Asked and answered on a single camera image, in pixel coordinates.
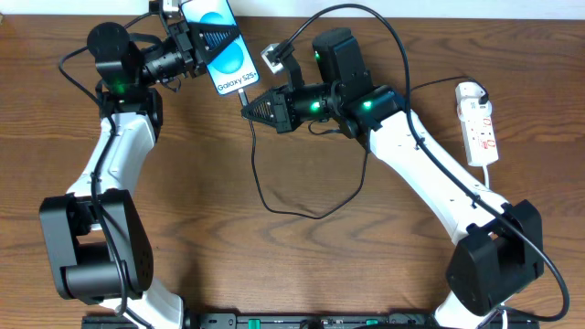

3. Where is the black USB charging cable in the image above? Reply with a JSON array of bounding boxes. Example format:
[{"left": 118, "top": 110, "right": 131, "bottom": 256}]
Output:
[{"left": 237, "top": 76, "right": 490, "bottom": 220}]

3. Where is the blue Galaxy smartphone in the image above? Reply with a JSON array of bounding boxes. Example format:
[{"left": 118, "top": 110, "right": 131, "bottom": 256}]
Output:
[{"left": 180, "top": 0, "right": 260, "bottom": 95}]

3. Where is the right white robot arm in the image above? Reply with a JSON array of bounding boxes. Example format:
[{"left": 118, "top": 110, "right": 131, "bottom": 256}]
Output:
[{"left": 242, "top": 28, "right": 545, "bottom": 328}]

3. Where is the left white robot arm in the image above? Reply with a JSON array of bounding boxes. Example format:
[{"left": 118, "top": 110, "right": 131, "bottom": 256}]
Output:
[{"left": 39, "top": 21, "right": 240, "bottom": 328}]

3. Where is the white USB charger adapter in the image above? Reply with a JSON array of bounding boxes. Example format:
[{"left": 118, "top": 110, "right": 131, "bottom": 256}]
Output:
[{"left": 455, "top": 81, "right": 493, "bottom": 122}]

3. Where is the white power strip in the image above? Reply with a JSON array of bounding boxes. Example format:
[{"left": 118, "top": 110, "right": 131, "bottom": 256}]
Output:
[{"left": 459, "top": 116, "right": 499, "bottom": 167}]

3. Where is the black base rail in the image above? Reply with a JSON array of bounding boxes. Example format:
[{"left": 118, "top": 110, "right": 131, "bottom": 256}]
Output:
[{"left": 80, "top": 313, "right": 540, "bottom": 329}]

